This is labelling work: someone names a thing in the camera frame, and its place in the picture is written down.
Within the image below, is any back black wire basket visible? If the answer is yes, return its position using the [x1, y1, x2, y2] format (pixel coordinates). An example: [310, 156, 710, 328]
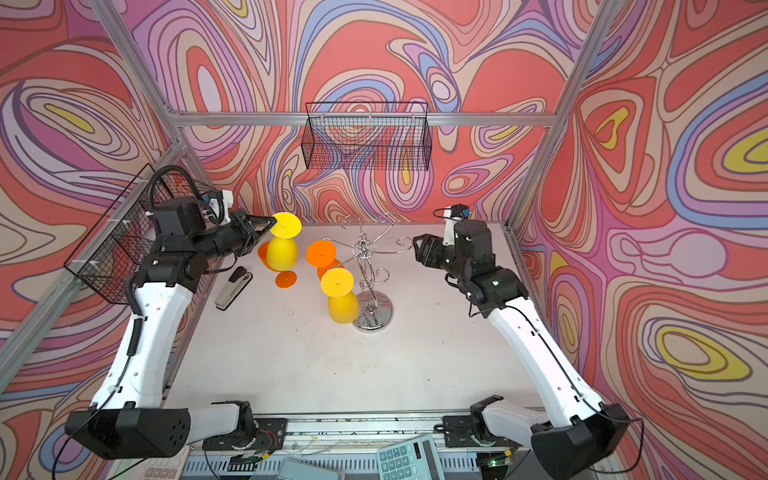
[301, 100, 432, 172]

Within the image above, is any chrome wine glass rack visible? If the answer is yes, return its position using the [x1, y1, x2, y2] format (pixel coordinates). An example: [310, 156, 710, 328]
[325, 212, 413, 334]

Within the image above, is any grey black stapler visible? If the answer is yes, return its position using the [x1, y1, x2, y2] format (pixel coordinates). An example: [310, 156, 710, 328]
[214, 266, 253, 311]

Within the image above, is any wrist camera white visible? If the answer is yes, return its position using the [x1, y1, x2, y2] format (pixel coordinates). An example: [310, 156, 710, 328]
[208, 190, 234, 225]
[440, 204, 471, 246]

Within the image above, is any teal calculator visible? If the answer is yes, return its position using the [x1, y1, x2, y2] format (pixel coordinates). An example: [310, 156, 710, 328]
[376, 435, 445, 480]

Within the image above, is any left black wire basket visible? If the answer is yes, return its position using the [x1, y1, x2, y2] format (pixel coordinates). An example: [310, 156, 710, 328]
[64, 165, 227, 305]

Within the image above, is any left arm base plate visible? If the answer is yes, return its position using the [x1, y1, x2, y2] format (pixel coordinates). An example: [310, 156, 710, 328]
[202, 417, 288, 453]

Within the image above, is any black wire basket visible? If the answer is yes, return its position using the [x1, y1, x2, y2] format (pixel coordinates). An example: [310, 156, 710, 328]
[301, 100, 432, 172]
[64, 165, 227, 305]

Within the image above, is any white calculator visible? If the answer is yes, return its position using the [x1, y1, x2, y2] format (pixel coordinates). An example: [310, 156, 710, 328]
[138, 446, 191, 480]

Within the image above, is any orange wine glass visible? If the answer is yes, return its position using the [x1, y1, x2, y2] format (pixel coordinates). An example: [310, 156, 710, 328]
[306, 240, 342, 280]
[258, 241, 297, 289]

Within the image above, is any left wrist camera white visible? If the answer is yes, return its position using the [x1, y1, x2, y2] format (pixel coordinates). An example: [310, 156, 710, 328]
[208, 190, 234, 225]

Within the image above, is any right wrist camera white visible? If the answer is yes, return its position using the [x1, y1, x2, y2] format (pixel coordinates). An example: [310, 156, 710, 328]
[440, 204, 471, 246]

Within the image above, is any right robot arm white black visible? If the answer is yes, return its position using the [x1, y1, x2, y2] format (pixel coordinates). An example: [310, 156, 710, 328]
[412, 218, 631, 479]

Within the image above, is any yellow wine glass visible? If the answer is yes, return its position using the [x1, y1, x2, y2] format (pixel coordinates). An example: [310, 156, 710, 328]
[267, 212, 302, 271]
[320, 268, 360, 325]

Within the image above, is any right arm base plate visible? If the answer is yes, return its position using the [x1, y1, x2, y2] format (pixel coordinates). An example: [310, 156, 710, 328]
[433, 414, 520, 451]

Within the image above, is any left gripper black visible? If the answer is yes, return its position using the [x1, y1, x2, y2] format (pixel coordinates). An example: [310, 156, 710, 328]
[189, 210, 276, 264]

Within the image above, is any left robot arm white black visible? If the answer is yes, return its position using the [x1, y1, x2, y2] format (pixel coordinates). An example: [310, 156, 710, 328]
[65, 165, 277, 460]

